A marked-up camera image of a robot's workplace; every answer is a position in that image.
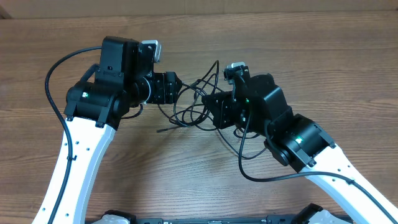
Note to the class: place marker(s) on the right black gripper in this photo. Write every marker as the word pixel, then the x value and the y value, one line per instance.
pixel 222 110

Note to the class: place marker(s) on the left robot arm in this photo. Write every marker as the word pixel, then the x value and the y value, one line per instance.
pixel 123 79

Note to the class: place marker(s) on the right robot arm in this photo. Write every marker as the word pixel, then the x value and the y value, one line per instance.
pixel 258 105

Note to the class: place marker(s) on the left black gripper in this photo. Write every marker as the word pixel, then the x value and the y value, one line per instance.
pixel 166 90

